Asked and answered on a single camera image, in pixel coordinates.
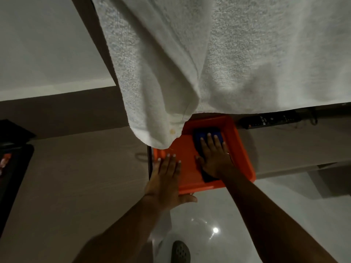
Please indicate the orange plastic tray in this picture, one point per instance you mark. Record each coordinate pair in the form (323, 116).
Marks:
(189, 158)

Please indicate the blue cloth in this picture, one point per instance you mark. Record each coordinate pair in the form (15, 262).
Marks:
(198, 135)

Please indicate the person's right thumb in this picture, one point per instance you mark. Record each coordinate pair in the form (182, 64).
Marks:
(200, 162)

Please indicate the person's left little finger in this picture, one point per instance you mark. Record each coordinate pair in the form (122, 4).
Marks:
(156, 167)

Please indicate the person's right middle finger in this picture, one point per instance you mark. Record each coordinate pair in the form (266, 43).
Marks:
(210, 145)

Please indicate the person's right little finger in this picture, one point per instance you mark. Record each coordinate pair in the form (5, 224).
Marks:
(226, 152)

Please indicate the black remote control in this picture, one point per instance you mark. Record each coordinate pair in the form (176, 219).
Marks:
(270, 119)

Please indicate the person's left hand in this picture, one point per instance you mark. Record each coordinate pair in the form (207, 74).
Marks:
(164, 186)

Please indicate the grey perforated clog shoe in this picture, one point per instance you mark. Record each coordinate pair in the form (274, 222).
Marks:
(180, 253)

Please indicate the person's left forearm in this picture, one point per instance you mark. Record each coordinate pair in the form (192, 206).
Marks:
(123, 235)

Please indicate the white terry towel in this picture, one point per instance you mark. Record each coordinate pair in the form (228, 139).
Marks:
(219, 57)

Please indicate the person's left thumb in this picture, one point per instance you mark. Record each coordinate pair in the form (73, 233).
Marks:
(187, 199)

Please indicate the person's right forearm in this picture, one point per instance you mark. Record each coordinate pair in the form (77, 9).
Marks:
(263, 219)

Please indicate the black tray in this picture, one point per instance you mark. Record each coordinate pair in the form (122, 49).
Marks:
(12, 175)

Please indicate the person's right hand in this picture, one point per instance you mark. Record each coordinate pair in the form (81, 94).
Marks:
(215, 161)

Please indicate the dark metal table leg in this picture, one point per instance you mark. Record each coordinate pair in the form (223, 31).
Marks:
(149, 162)

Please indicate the person's left middle finger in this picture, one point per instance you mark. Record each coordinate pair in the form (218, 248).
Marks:
(172, 165)

